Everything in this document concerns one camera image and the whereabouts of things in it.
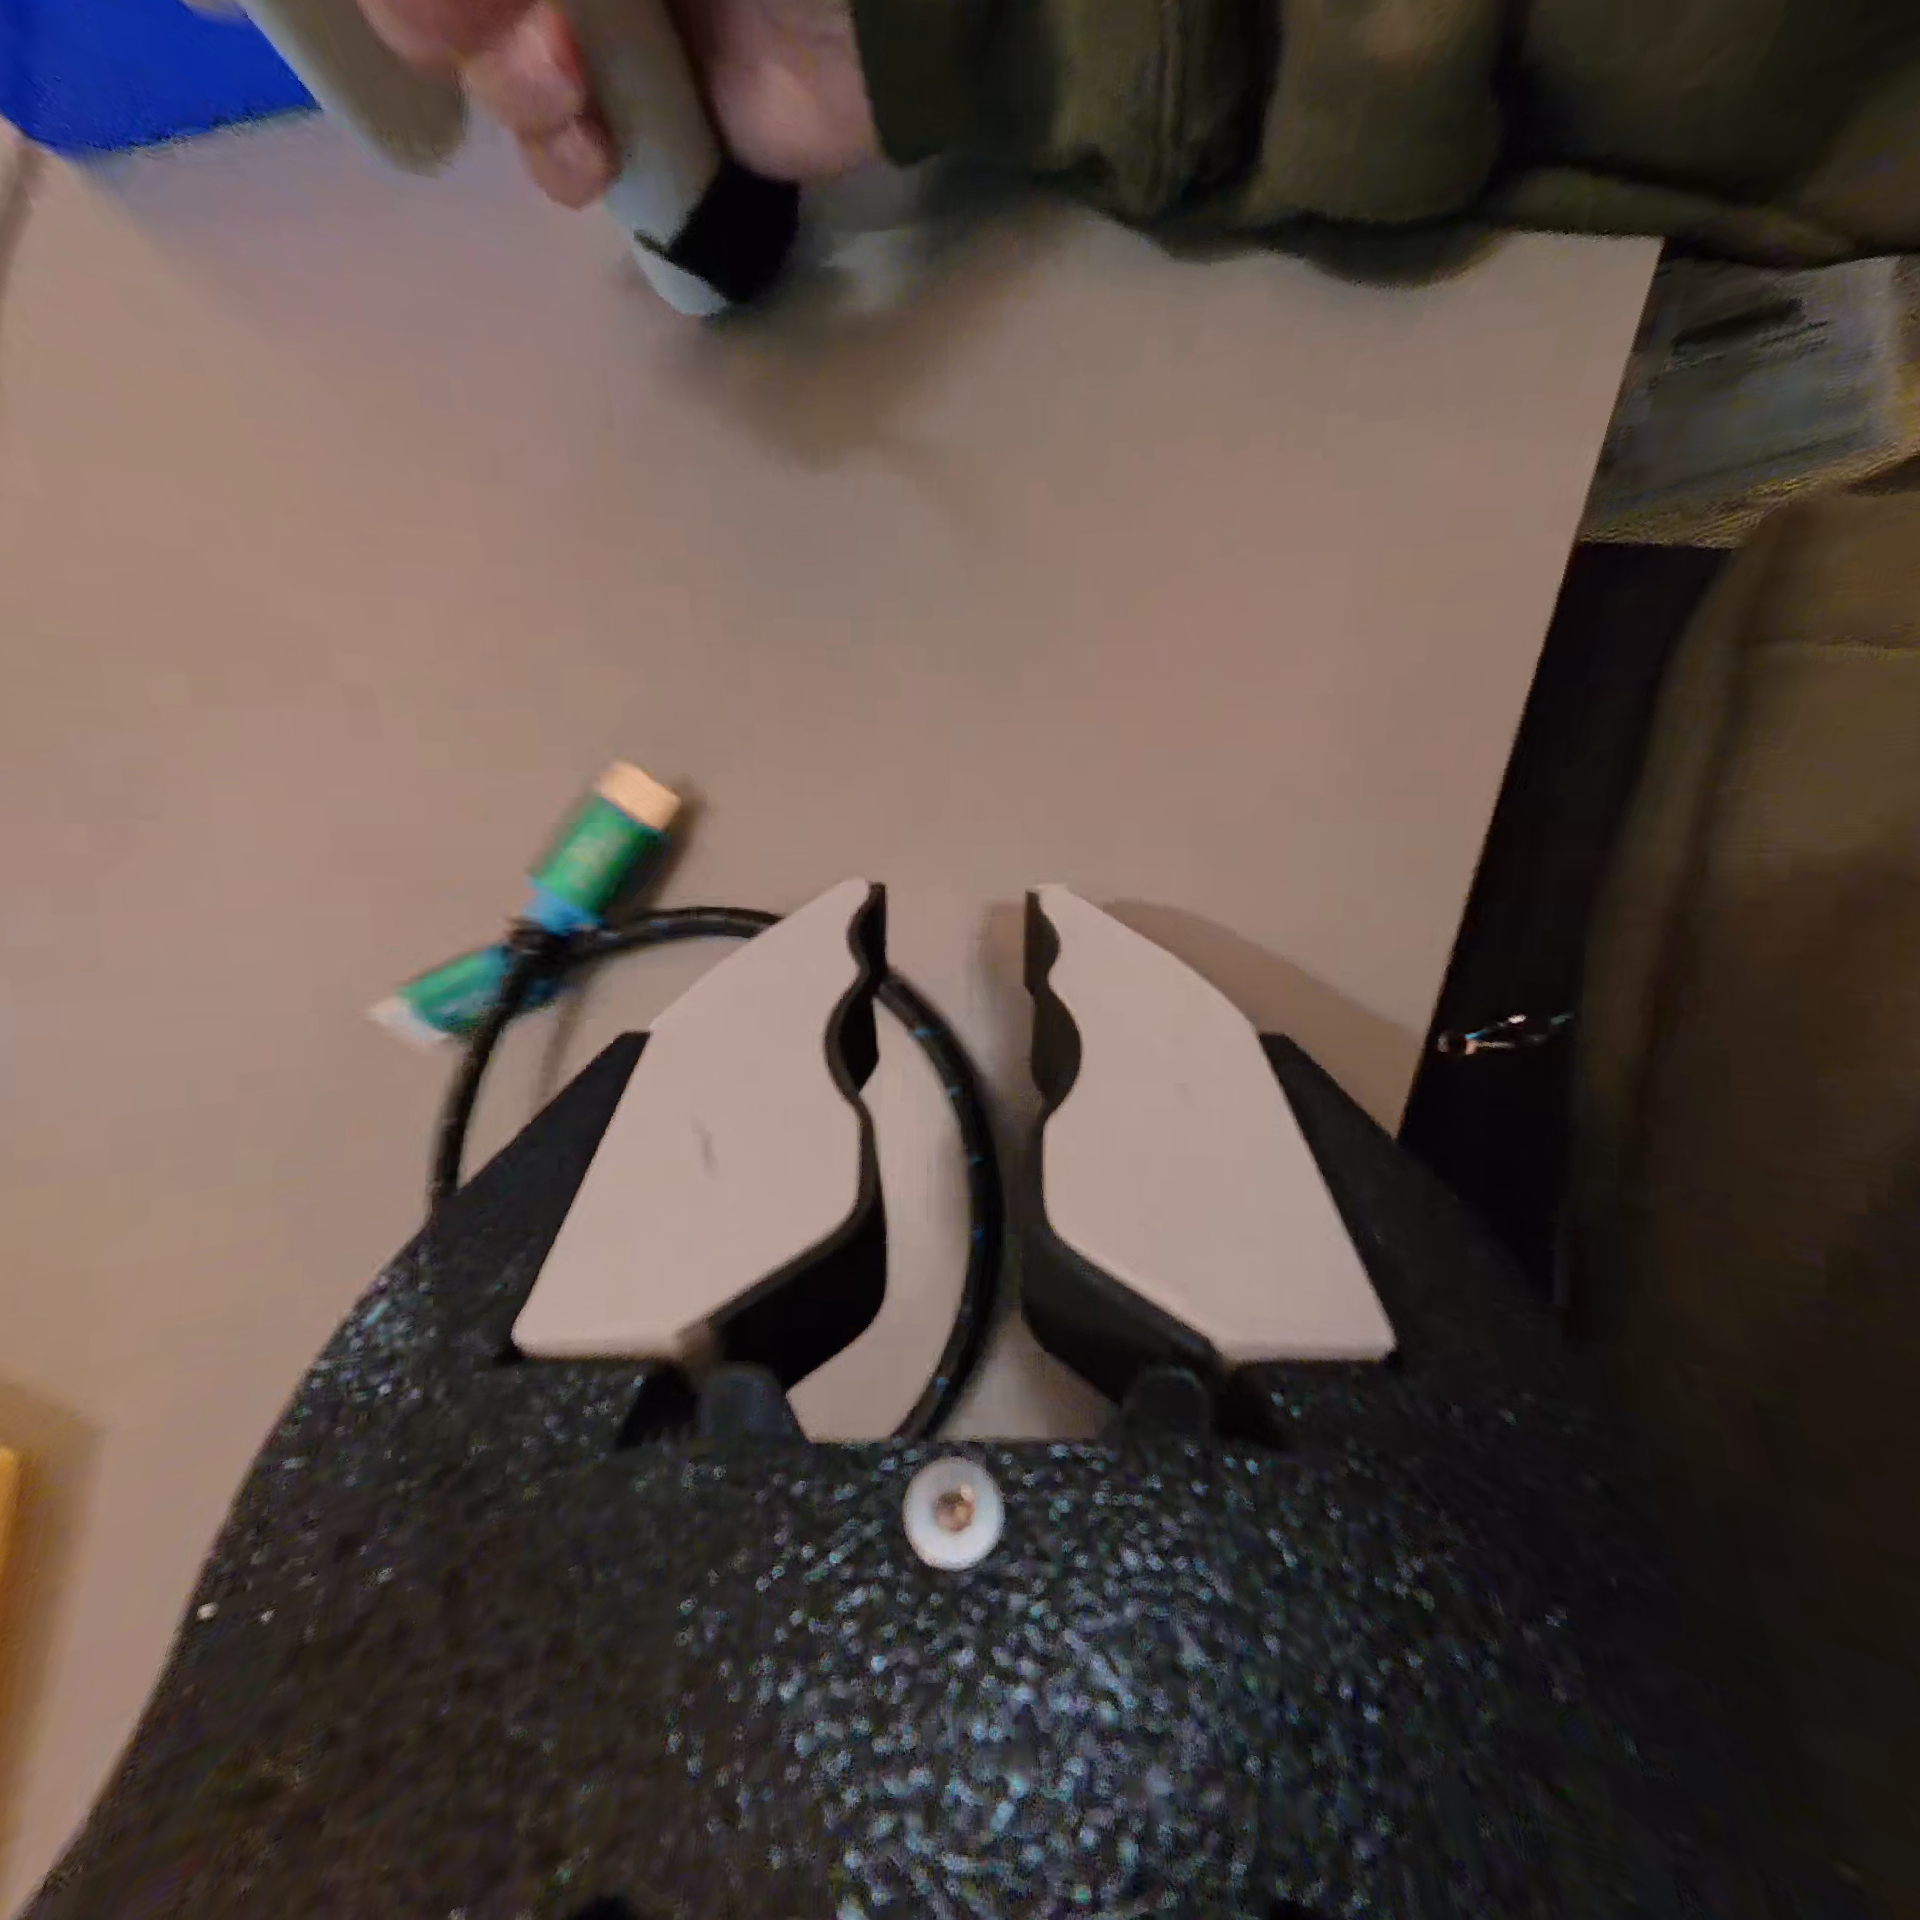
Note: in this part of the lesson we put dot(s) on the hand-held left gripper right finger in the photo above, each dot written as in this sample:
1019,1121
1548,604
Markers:
1186,1185

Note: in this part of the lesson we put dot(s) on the person's right hand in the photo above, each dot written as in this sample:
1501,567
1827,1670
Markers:
796,89

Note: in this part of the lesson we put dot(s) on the grey desk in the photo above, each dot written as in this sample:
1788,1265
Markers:
902,599

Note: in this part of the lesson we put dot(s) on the yellow plastic bin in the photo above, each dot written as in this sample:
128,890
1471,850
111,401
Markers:
10,1530

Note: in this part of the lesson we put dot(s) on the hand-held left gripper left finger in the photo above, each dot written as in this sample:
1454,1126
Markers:
720,1171

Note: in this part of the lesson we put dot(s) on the person's olive green clothing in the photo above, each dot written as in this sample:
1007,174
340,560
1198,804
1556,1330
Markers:
1770,1050

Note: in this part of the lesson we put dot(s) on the blue plastic bin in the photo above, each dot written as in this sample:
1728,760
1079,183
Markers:
119,75

